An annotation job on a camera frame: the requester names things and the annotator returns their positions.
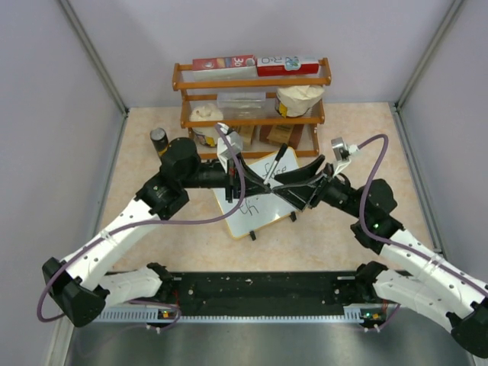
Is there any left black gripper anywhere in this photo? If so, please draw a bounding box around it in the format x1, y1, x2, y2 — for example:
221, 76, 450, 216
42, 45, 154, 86
181, 153, 271, 204

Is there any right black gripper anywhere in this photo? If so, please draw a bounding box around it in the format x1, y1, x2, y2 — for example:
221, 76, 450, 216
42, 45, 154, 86
272, 155, 366, 219

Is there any yellow framed whiteboard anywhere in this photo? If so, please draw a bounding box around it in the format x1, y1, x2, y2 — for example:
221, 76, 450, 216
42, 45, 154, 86
213, 147, 299, 239

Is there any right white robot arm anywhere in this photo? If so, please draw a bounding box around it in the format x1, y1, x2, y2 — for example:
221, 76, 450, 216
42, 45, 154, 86
272, 156, 487, 358

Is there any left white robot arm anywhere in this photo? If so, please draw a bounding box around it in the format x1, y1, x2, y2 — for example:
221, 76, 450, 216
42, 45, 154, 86
40, 133, 271, 327

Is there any brown packet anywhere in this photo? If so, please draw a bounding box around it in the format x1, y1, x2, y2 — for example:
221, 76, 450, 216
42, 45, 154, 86
259, 124, 303, 149

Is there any tan cardboard box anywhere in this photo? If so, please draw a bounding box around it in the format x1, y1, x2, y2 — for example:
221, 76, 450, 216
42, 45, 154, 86
232, 125, 255, 151

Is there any white bag lower left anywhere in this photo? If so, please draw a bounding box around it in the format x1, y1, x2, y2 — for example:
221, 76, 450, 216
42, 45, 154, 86
189, 103, 226, 148

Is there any white bag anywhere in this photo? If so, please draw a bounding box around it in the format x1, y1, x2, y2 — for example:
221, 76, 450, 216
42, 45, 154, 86
189, 103, 226, 148
275, 85, 325, 118

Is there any wooden three tier shelf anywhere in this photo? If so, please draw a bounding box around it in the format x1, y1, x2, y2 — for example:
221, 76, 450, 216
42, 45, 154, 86
172, 57, 332, 159

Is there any clear plastic container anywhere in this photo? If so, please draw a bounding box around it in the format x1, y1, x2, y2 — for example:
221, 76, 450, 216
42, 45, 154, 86
217, 91, 266, 120

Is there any white bag middle right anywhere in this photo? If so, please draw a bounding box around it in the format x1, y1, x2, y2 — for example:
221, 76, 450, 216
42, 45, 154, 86
275, 85, 325, 118

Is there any black drink can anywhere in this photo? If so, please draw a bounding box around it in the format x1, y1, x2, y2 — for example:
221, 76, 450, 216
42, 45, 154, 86
149, 127, 169, 158

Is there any red foil box left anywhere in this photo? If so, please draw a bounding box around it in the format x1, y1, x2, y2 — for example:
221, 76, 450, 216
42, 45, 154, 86
191, 55, 257, 81

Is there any red white wrap box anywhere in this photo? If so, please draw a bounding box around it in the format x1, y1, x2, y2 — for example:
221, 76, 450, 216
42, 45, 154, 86
256, 56, 319, 77

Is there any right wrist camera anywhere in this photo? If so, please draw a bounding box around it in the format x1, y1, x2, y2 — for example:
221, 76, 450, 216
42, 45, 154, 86
331, 137, 359, 177

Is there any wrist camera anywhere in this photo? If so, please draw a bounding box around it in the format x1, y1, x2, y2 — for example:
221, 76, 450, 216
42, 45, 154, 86
217, 129, 243, 172
331, 137, 359, 177

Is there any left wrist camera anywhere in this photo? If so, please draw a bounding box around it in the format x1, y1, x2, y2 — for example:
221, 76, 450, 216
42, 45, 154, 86
217, 129, 243, 172

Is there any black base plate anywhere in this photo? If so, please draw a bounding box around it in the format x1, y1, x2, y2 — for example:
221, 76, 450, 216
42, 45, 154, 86
129, 269, 416, 316

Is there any grey slotted cable duct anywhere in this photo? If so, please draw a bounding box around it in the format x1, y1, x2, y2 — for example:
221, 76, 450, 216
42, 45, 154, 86
94, 306, 387, 324

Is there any aluminium frame rail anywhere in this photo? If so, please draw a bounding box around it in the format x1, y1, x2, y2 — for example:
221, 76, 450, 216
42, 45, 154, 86
48, 301, 474, 365

